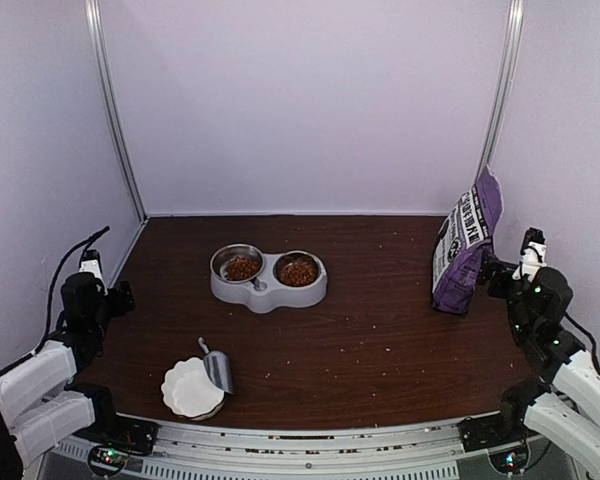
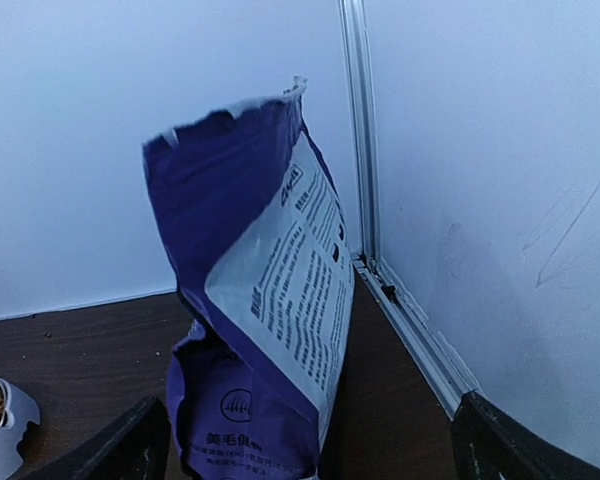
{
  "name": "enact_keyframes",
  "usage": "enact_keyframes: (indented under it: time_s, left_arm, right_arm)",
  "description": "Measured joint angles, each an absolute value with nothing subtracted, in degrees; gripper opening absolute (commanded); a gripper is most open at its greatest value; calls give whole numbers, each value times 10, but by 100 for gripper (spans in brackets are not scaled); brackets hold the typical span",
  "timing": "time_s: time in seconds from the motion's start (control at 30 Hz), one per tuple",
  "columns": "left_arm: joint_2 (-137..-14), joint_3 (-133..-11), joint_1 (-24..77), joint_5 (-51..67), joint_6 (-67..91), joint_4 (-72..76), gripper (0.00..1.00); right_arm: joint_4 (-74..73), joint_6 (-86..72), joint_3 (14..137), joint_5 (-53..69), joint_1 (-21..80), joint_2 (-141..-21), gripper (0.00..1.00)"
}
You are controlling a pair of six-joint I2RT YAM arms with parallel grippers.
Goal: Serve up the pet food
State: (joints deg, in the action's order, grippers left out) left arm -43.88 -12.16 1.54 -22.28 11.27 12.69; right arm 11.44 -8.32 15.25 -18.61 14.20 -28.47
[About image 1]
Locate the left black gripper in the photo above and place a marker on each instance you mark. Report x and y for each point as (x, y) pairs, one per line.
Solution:
(119, 307)

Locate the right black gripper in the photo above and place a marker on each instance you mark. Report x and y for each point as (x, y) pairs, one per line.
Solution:
(487, 270)

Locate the purple puppy food bag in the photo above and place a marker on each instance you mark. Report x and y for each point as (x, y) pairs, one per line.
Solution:
(464, 236)

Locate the metal food scoop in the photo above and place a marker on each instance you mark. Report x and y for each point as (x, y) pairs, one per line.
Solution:
(217, 366)

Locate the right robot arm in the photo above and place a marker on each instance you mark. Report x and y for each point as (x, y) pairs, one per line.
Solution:
(562, 401)

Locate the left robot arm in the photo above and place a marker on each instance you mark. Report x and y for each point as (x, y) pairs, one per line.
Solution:
(40, 404)

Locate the grey double pet feeder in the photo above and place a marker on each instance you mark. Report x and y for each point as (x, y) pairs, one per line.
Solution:
(265, 294)

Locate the white scalloped ceramic dish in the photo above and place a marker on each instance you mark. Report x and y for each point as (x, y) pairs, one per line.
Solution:
(188, 391)

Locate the left steel feeder bowl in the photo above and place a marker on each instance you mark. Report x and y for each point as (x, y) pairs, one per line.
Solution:
(225, 254)

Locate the steel feeder bowl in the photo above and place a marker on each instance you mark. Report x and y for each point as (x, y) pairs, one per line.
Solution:
(225, 254)
(296, 269)

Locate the left circuit board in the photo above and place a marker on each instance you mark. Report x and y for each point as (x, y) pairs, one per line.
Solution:
(104, 460)

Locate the circuit board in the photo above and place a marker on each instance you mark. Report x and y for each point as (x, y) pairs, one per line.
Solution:
(104, 460)
(510, 461)

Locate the right steel feeder bowl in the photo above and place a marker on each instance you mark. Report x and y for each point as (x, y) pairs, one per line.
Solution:
(296, 269)

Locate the right circuit board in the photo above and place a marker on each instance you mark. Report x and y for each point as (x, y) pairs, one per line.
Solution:
(510, 461)

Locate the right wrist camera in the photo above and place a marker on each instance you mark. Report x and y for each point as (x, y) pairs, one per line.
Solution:
(532, 255)

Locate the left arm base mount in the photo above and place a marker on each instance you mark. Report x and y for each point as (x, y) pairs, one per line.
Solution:
(130, 435)

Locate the front aluminium rail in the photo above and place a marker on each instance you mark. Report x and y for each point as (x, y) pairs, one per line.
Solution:
(429, 450)

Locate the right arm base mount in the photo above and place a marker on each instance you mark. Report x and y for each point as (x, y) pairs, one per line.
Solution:
(490, 431)

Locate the right aluminium frame post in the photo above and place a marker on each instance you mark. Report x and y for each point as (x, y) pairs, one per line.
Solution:
(511, 44)

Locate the aluminium frame post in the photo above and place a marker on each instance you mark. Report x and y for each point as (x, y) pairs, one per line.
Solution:
(96, 31)
(511, 44)

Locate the left aluminium frame post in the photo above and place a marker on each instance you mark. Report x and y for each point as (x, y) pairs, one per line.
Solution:
(96, 31)

